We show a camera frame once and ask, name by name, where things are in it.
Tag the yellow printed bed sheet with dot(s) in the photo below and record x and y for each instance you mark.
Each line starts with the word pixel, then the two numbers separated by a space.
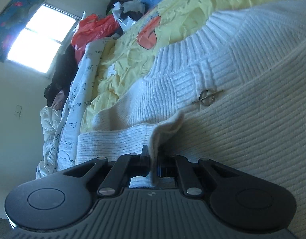
pixel 183 22

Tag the dark cloth pile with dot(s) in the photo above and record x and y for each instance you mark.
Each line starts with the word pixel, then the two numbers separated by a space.
pixel 63 77

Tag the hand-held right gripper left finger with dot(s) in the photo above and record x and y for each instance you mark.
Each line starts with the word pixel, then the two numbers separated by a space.
pixel 144 163

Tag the black and white crumpled clothes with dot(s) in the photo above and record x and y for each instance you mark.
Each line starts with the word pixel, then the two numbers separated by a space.
pixel 128 11

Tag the wall light switch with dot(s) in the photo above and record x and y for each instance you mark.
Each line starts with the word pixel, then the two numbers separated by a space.
pixel 18 110

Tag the red cloth at left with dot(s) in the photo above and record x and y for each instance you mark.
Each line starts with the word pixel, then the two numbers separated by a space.
pixel 93 29

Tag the blue floral wall hanging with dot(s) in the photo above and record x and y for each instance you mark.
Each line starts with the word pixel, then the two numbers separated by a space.
pixel 10 22

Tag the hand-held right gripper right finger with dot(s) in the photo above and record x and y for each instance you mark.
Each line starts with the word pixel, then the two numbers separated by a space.
pixel 165 167

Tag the white knit sweater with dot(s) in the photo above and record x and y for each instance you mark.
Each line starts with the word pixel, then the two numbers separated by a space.
pixel 242 104

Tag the window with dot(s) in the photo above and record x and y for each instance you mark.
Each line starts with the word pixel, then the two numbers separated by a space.
pixel 40 34

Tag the white script-printed duvet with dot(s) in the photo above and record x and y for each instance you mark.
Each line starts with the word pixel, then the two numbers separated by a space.
pixel 75 99

